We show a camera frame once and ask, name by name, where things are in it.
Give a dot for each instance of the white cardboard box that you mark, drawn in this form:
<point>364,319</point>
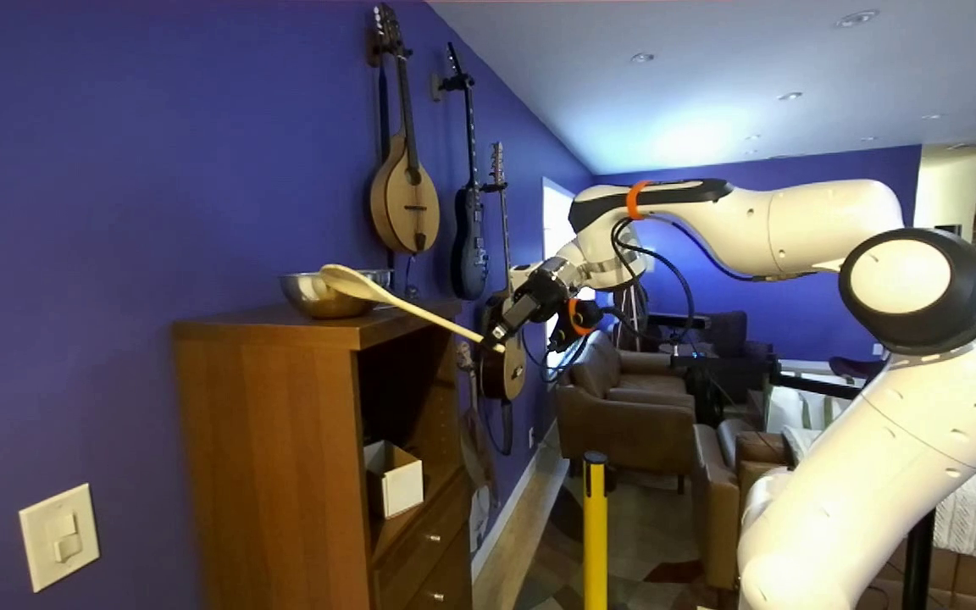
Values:
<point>397,484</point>

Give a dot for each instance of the bright window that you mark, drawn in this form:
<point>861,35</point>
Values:
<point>558,215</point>

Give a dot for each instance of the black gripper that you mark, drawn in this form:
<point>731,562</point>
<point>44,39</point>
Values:
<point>541,293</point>

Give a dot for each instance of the white wall baseboard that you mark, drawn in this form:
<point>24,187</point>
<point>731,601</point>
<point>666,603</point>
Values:
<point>518,531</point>

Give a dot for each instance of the cream light switch plate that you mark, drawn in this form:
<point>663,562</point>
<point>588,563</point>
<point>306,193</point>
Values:
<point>58,538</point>

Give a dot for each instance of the brown mandolin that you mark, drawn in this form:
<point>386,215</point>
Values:
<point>404,205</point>

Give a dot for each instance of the grey rug with dark border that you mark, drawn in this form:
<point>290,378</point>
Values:
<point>646,563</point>

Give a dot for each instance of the brown leather sofa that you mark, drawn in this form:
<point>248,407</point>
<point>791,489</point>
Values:
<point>726,497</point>

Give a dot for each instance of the dark electric guitar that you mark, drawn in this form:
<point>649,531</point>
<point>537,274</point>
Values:
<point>469,250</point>

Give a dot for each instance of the dark background desk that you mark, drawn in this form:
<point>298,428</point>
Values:
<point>715,345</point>

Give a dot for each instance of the metal bowl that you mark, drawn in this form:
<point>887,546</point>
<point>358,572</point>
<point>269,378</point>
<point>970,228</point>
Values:
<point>311,303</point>

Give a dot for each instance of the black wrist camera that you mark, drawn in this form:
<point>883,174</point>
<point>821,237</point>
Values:
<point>581,306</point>

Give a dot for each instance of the brown wooden cabinet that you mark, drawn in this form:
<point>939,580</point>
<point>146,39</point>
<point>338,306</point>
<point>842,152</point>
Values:
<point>273,453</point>

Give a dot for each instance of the yellow pole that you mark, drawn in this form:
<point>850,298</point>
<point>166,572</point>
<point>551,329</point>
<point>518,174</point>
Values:
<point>594,542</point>

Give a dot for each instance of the brown leather armchair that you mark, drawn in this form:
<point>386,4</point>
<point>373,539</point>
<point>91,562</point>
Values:
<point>626,418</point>

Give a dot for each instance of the long wooden spoon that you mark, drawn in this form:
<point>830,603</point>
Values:
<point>354,284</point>

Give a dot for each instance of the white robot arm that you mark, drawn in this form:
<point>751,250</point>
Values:
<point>907,453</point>

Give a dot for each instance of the recessed ceiling light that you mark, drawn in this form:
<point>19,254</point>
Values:
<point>791,97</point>
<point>931,117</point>
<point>641,54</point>
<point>855,19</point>

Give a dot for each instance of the black stand pole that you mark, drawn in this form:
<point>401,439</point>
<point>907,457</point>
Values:
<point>919,563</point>

